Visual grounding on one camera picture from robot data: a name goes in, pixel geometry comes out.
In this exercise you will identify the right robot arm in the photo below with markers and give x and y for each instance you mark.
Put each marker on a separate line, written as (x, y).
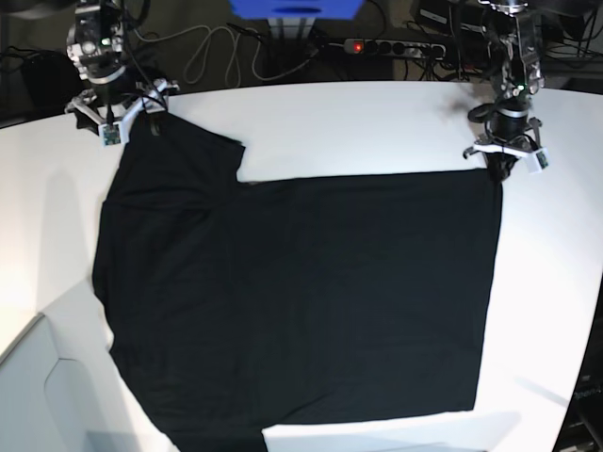
(99, 46)

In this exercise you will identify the black power strip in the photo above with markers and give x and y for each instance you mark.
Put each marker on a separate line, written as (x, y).
(393, 48)

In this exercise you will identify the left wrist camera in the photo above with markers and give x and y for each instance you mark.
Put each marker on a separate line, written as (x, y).
(537, 161)

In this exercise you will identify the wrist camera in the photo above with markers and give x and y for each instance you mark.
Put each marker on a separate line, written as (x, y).
(537, 161)
(113, 134)

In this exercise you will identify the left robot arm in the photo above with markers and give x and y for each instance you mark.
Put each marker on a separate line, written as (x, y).
(512, 40)

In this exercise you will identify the black T-shirt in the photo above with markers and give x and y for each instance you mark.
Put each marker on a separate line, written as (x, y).
(237, 307)

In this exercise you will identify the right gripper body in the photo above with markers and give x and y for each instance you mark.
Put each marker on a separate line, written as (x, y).
(112, 109)

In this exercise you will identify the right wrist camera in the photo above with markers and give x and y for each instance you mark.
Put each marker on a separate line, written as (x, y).
(113, 134)

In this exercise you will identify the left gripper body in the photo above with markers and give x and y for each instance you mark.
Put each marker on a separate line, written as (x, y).
(506, 131)

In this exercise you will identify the grey plastic bin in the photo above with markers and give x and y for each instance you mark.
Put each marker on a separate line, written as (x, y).
(48, 403)

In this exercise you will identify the blue box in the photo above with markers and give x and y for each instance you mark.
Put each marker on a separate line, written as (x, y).
(323, 9)

